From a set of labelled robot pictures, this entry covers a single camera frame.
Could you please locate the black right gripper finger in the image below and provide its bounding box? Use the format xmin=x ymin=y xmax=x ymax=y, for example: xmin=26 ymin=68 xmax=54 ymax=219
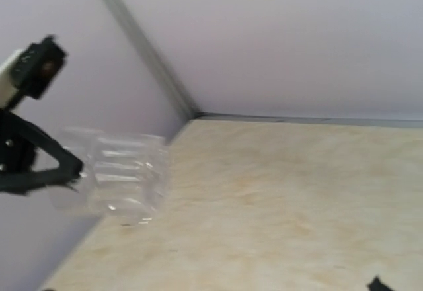
xmin=367 ymin=276 xmax=393 ymax=291

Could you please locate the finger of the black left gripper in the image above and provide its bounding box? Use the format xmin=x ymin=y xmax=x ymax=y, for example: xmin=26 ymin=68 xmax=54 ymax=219
xmin=1 ymin=110 xmax=84 ymax=195

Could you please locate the small clear glass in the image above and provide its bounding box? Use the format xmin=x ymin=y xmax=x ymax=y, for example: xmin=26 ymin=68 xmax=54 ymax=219
xmin=48 ymin=128 xmax=170 ymax=226

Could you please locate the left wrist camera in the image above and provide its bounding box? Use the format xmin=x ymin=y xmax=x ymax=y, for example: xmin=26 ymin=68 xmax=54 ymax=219
xmin=3 ymin=34 xmax=67 ymax=111

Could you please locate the left aluminium post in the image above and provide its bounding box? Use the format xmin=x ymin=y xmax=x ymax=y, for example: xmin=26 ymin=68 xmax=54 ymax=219
xmin=102 ymin=0 xmax=202 ymax=120

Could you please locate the back aluminium rail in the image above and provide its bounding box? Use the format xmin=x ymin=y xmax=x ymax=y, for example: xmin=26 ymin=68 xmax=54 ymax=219
xmin=195 ymin=112 xmax=422 ymax=128

